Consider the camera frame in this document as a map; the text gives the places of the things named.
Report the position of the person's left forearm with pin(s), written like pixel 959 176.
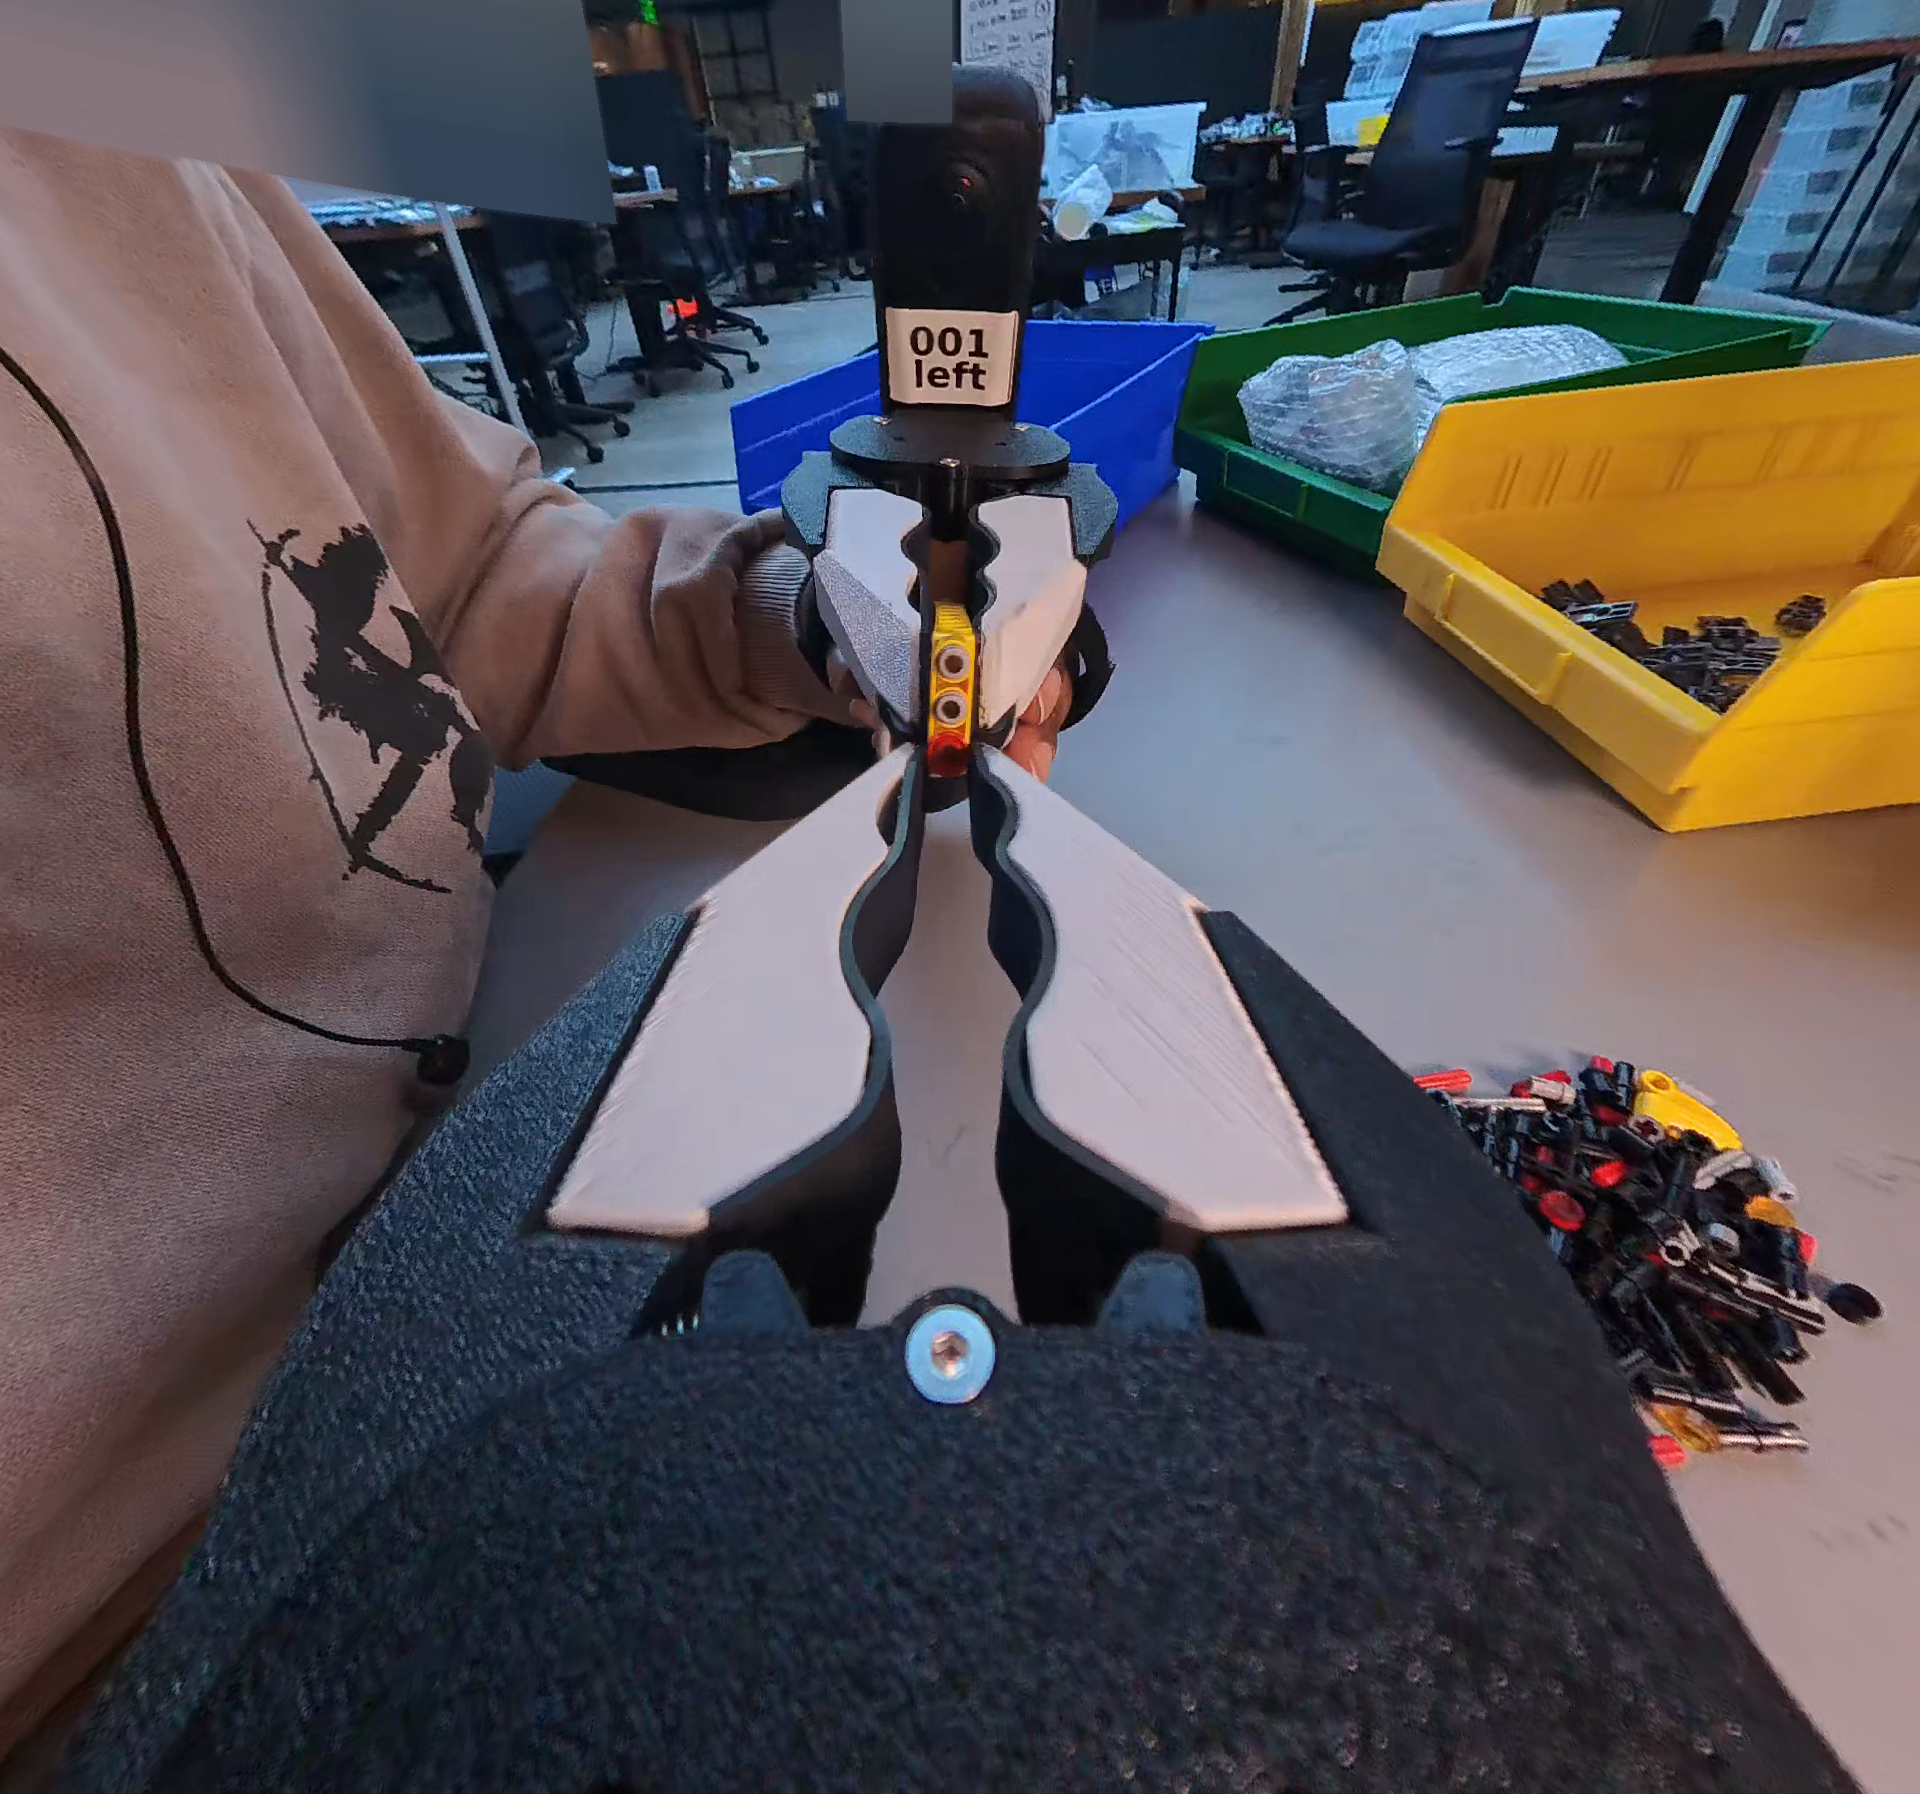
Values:
pixel 644 624

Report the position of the paper flip chart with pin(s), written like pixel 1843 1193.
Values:
pixel 1021 10

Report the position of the clear storage box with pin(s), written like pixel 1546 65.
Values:
pixel 1126 143

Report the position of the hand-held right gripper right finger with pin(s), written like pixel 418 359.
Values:
pixel 1170 1077

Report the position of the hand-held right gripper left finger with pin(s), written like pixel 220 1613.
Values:
pixel 721 1077

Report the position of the person's beige sweatshirt torso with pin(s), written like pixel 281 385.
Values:
pixel 226 850

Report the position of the blue plastic bin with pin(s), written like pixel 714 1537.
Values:
pixel 1110 400

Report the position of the green plastic bin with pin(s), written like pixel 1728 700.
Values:
pixel 1307 505

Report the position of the white plastic bag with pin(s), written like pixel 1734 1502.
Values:
pixel 1082 206

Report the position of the pile of small connector pins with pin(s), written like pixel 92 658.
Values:
pixel 1651 1224

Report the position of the heap of dark connector pieces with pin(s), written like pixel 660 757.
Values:
pixel 1680 647

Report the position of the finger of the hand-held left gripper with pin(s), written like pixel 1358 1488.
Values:
pixel 1036 595
pixel 870 595

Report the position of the black office chair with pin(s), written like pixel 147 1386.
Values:
pixel 1412 174
pixel 548 326
pixel 673 282

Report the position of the yellow perforated beam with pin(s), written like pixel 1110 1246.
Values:
pixel 951 691

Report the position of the bubble wrap sheet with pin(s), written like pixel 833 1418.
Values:
pixel 1517 358

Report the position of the wooden high table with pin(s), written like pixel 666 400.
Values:
pixel 1725 65

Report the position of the person's left hand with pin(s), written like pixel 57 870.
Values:
pixel 1036 739

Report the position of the yellow plastic storage bin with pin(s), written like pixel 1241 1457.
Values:
pixel 1651 473

